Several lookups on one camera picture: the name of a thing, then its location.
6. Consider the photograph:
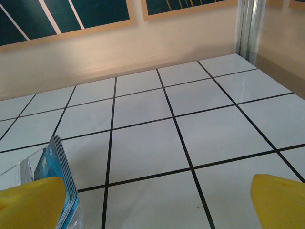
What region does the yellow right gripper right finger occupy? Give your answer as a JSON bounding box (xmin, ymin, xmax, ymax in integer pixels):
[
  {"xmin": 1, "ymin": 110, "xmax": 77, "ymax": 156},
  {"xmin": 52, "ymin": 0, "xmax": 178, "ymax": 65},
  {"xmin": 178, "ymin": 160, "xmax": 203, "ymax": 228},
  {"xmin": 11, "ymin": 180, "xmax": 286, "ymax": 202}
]
[{"xmin": 250, "ymin": 173, "xmax": 305, "ymax": 229}]

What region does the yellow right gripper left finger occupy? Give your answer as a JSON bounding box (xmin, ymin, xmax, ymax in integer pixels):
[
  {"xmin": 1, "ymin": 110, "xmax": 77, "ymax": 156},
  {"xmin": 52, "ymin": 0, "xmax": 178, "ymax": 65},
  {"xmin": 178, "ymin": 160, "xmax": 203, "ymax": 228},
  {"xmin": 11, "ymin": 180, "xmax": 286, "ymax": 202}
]
[{"xmin": 0, "ymin": 177, "xmax": 66, "ymax": 229}]

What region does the clear blue-topped packet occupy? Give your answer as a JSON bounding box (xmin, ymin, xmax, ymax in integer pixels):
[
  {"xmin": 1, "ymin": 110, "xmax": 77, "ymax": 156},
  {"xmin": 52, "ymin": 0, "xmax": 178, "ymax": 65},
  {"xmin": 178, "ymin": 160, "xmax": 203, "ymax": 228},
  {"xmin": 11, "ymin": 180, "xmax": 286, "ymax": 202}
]
[{"xmin": 34, "ymin": 135, "xmax": 81, "ymax": 229}]

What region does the clear acrylic card stand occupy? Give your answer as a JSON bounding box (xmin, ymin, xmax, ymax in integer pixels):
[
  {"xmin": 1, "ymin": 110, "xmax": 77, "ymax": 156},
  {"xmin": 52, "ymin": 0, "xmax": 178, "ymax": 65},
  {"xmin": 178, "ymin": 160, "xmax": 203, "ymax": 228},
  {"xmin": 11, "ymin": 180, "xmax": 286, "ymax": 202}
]
[{"xmin": 0, "ymin": 144, "xmax": 85, "ymax": 229}]

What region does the aluminium frame post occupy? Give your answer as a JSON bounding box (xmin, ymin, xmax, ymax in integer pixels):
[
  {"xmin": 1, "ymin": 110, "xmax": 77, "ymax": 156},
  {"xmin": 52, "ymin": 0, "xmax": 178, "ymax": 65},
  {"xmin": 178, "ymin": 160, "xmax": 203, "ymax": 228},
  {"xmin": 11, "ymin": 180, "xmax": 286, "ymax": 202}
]
[{"xmin": 234, "ymin": 0, "xmax": 265, "ymax": 63}]

